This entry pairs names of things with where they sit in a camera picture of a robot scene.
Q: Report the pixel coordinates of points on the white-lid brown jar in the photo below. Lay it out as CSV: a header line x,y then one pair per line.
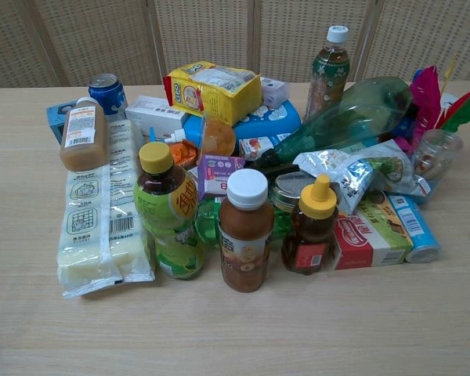
x,y
244,239

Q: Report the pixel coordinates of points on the small blue carton box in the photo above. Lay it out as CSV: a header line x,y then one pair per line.
x,y
56,119

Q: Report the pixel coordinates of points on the green tea bottle white cap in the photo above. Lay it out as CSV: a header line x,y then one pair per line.
x,y
329,74

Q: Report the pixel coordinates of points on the small lavender white box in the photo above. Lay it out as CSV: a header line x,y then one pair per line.
x,y
274,92

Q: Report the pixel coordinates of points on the yellow-cap dark jar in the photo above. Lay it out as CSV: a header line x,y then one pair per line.
x,y
309,231

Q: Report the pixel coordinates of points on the glass jar metal lid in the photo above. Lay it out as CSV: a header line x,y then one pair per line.
x,y
288,192

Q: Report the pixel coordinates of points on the orange snack packet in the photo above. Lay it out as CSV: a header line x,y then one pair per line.
x,y
182,152

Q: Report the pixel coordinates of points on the red green carton box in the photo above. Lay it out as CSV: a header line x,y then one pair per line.
x,y
372,239

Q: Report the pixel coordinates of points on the green plastic bag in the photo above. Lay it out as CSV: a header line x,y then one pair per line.
x,y
348,117

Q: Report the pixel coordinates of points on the yellow-lid green jar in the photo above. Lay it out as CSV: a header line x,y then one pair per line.
x,y
168,219

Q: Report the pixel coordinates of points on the blue soda can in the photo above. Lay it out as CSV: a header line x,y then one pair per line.
x,y
107,96

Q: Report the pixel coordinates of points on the small green soda bottle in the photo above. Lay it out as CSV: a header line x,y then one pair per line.
x,y
207,227

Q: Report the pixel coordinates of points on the brown box with barcode label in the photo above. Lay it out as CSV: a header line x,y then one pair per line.
x,y
84,135

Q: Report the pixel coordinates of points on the colourful feather shuttlecock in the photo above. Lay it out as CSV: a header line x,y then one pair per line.
x,y
427,98

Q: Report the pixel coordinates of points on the purple carton box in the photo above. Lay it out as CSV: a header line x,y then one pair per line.
x,y
219,176

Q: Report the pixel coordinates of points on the empty clear glass jar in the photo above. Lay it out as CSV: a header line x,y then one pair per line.
x,y
438,154

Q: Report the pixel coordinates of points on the wicker folding screen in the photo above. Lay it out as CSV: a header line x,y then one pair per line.
x,y
203,35

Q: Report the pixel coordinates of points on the clear fruit jelly cup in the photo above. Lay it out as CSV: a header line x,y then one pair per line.
x,y
218,137

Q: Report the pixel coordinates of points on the silver foil snack bag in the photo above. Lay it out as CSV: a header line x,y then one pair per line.
x,y
360,172

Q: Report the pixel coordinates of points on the white medicine box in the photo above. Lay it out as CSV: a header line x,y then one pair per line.
x,y
152,113

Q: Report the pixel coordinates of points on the yellow biscuit bag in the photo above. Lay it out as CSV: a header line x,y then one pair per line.
x,y
215,94

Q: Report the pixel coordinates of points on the long white cracker pack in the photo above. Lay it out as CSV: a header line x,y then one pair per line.
x,y
102,219

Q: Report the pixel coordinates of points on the blue wet wipes pack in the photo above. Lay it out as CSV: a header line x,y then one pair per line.
x,y
270,117

